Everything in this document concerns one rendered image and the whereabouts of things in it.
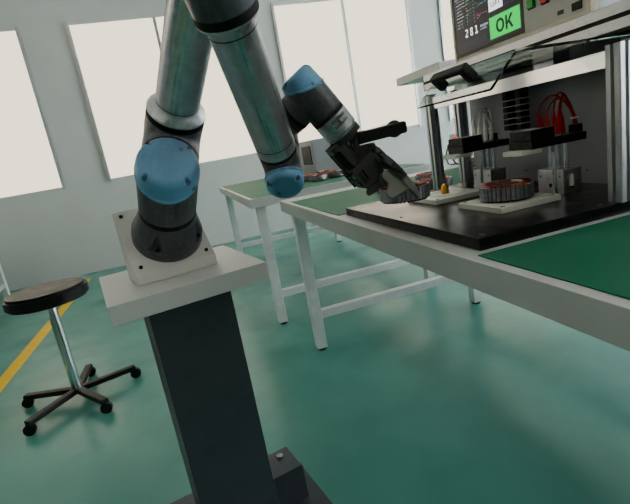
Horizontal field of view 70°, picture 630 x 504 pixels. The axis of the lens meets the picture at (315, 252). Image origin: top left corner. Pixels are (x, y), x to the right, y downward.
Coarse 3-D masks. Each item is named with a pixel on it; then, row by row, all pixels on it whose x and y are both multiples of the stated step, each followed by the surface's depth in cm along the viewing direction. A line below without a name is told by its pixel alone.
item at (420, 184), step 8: (416, 184) 97; (424, 184) 97; (384, 192) 99; (408, 192) 96; (424, 192) 97; (384, 200) 99; (392, 200) 97; (400, 200) 96; (408, 200) 96; (416, 200) 97
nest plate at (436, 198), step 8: (432, 192) 128; (440, 192) 125; (456, 192) 120; (464, 192) 118; (472, 192) 116; (424, 200) 119; (432, 200) 115; (440, 200) 114; (448, 200) 114; (456, 200) 115
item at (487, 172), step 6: (486, 168) 125; (492, 168) 123; (498, 168) 122; (504, 168) 122; (474, 174) 128; (486, 174) 123; (492, 174) 121; (498, 174) 122; (504, 174) 122; (474, 180) 128; (480, 180) 126; (486, 180) 123; (492, 180) 122
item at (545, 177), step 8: (560, 168) 101; (568, 168) 99; (576, 168) 99; (544, 176) 103; (552, 176) 101; (560, 176) 99; (576, 176) 99; (544, 184) 104; (552, 184) 102; (560, 184) 100; (568, 184) 99; (576, 184) 100; (544, 192) 105; (552, 192) 102; (560, 192) 100; (568, 192) 99
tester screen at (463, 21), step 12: (456, 0) 120; (468, 0) 115; (480, 0) 111; (516, 0) 101; (456, 12) 121; (468, 12) 116; (480, 12) 112; (492, 12) 108; (456, 24) 122; (468, 24) 117; (480, 24) 113; (504, 36) 106; (468, 48) 119
